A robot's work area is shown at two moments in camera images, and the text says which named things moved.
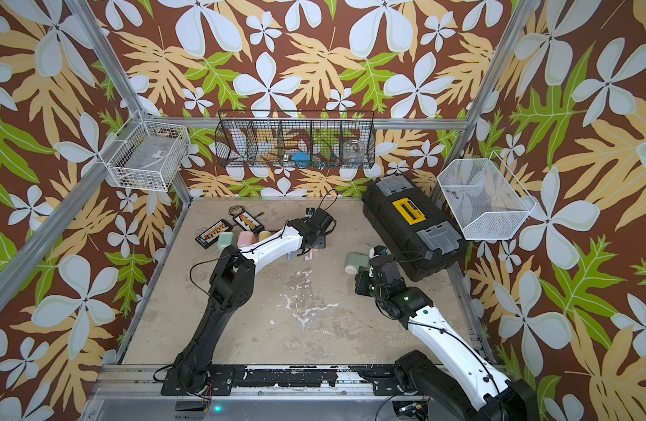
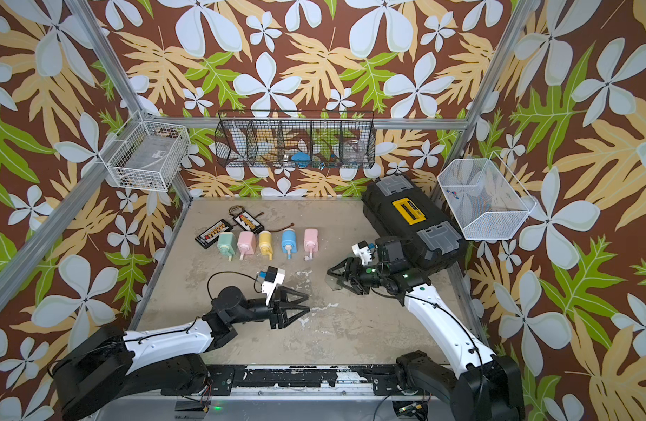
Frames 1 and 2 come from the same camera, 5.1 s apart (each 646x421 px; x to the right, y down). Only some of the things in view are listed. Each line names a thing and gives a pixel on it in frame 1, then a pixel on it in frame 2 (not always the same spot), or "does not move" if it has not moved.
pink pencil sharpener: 246,239 does not move
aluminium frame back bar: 308,123 does not move
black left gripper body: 321,240 → 254,311
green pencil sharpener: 225,239 does not move
